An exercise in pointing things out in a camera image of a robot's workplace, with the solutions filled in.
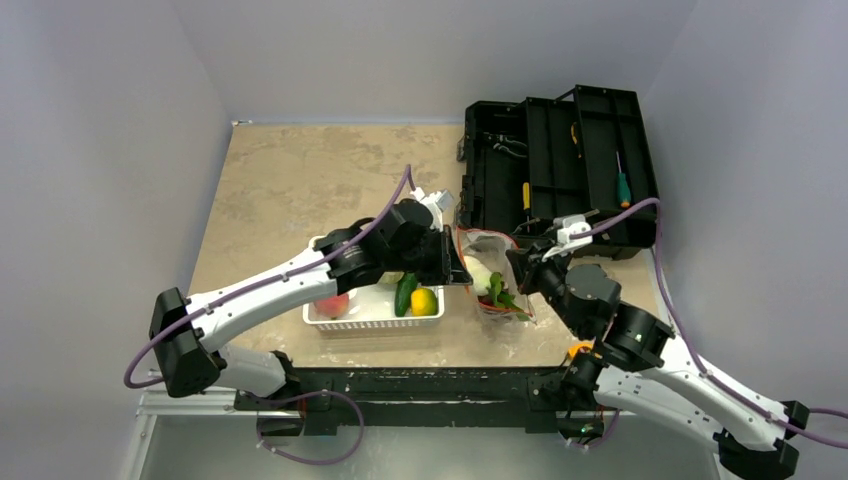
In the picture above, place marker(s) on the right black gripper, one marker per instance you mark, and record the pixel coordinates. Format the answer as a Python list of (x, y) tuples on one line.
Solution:
[(519, 267)]

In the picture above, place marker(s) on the white radish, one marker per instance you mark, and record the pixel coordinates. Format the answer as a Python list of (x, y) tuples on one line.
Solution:
[(493, 283)]

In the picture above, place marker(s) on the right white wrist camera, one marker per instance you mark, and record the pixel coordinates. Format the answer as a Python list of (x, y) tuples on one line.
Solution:
[(568, 234)]

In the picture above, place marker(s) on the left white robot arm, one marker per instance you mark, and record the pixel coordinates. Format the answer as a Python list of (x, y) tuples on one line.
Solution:
[(191, 338)]

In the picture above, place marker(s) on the clear zip top bag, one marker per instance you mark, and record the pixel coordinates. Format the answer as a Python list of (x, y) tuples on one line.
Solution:
[(491, 248)]

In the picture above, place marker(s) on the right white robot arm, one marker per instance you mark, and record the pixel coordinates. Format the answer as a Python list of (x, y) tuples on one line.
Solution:
[(637, 363)]

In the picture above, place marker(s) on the white plastic basket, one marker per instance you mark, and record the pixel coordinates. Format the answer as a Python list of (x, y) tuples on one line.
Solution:
[(372, 308)]

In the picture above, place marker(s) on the yellow black tool in tray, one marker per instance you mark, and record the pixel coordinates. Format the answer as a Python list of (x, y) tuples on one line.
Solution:
[(575, 139)]

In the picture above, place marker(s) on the green handled screwdriver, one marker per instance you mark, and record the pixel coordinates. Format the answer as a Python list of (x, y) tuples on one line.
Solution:
[(624, 195)]

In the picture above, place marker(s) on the black pliers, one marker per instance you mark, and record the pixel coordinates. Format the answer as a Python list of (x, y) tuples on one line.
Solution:
[(507, 145)]

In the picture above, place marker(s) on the black open toolbox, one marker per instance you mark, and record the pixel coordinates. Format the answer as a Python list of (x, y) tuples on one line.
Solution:
[(608, 121)]

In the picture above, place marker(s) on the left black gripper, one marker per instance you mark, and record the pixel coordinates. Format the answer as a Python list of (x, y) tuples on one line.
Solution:
[(448, 269)]

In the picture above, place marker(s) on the black base frame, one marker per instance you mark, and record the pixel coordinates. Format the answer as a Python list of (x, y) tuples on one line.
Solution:
[(537, 400)]

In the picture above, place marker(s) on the orange fruit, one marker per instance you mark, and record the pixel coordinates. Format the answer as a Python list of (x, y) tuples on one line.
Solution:
[(423, 302)]

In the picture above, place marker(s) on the yellow handled screwdriver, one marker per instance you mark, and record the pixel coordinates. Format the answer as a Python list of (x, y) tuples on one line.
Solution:
[(526, 200)]

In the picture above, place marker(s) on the green cucumber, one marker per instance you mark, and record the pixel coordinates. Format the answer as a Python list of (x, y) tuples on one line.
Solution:
[(405, 287)]

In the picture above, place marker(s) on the purple grape bunch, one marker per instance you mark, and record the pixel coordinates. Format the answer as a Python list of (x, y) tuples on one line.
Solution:
[(486, 302)]

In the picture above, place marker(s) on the pink peach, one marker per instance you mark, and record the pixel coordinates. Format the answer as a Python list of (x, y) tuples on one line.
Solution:
[(334, 307)]

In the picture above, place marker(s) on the green cabbage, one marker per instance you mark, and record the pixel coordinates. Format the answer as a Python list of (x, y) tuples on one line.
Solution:
[(390, 277)]

